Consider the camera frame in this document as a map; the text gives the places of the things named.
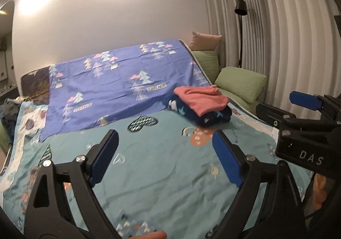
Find pile of clothes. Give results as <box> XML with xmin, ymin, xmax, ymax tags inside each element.
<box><xmin>0</xmin><ymin>96</ymin><xmax>24</xmax><ymax>144</ymax></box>

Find navy star-print folded cloth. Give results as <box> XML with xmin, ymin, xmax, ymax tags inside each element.
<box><xmin>162</xmin><ymin>93</ymin><xmax>233</xmax><ymax>128</ymax></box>

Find person's right hand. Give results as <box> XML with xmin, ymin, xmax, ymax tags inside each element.
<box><xmin>312</xmin><ymin>175</ymin><xmax>328</xmax><ymax>209</ymax></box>

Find green seat cushion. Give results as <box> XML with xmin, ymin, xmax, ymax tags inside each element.
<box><xmin>229</xmin><ymin>92</ymin><xmax>259</xmax><ymax>112</ymax></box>

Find beige pillow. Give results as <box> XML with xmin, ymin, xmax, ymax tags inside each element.
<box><xmin>189</xmin><ymin>32</ymin><xmax>223</xmax><ymax>51</ymax></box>

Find pale green cushion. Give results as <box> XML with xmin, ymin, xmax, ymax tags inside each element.
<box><xmin>0</xmin><ymin>123</ymin><xmax>12</xmax><ymax>154</ymax></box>

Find salmon pink t-shirt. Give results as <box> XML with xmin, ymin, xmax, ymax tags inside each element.
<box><xmin>174</xmin><ymin>85</ymin><xmax>230</xmax><ymax>116</ymax></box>

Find small green pillow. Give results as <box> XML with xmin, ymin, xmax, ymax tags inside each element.
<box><xmin>192</xmin><ymin>49</ymin><xmax>221</xmax><ymax>82</ymax></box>

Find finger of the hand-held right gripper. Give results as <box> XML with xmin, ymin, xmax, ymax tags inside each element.
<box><xmin>289</xmin><ymin>91</ymin><xmax>341</xmax><ymax>123</ymax></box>
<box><xmin>255</xmin><ymin>103</ymin><xmax>333</xmax><ymax>131</ymax></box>

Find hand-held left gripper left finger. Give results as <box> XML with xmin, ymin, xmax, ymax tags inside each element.
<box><xmin>24</xmin><ymin>129</ymin><xmax>119</xmax><ymax>239</ymax></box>

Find teal printed quilt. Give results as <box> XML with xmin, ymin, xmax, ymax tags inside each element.
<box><xmin>0</xmin><ymin>101</ymin><xmax>315</xmax><ymax>239</ymax></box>

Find black floor lamp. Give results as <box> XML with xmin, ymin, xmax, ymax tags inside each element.
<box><xmin>234</xmin><ymin>0</ymin><xmax>248</xmax><ymax>68</ymax></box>

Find large green pillow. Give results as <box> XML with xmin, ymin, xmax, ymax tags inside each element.
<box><xmin>214</xmin><ymin>66</ymin><xmax>267</xmax><ymax>104</ymax></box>

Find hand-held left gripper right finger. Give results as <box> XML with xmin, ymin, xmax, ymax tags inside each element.
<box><xmin>212</xmin><ymin>130</ymin><xmax>307</xmax><ymax>239</ymax></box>

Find purple tree-print sheet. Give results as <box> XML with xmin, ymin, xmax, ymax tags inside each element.
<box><xmin>39</xmin><ymin>39</ymin><xmax>211</xmax><ymax>144</ymax></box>

